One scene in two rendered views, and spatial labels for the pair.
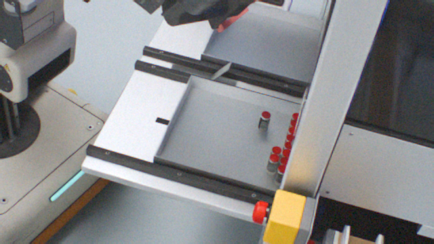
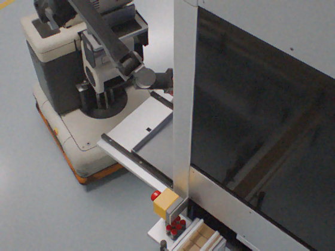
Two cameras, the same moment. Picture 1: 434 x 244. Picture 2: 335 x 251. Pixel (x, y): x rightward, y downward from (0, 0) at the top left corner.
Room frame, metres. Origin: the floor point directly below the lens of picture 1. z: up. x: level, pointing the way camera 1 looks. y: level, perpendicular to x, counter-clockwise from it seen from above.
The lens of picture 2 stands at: (-0.03, -0.60, 2.50)
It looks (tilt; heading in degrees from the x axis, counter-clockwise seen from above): 53 degrees down; 33
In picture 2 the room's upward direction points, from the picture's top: 1 degrees counter-clockwise
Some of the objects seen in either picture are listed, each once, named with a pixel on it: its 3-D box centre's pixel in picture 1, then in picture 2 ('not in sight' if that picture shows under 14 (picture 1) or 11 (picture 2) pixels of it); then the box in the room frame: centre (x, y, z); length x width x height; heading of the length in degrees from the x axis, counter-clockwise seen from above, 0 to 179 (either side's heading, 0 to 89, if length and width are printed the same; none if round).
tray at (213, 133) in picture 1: (248, 139); (188, 154); (0.92, -0.07, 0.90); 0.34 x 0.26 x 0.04; 81
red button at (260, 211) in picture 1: (263, 213); (157, 197); (0.66, -0.11, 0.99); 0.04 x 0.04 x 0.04; 81
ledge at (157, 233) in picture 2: not in sight; (174, 232); (0.63, -0.19, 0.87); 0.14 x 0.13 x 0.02; 81
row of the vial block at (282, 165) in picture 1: (288, 148); not in sight; (0.91, -0.16, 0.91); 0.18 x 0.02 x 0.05; 171
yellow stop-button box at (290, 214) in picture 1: (288, 220); (167, 205); (0.65, -0.15, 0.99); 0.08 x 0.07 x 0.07; 81
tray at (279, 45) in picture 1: (279, 45); not in sight; (1.25, -0.12, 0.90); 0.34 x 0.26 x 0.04; 81
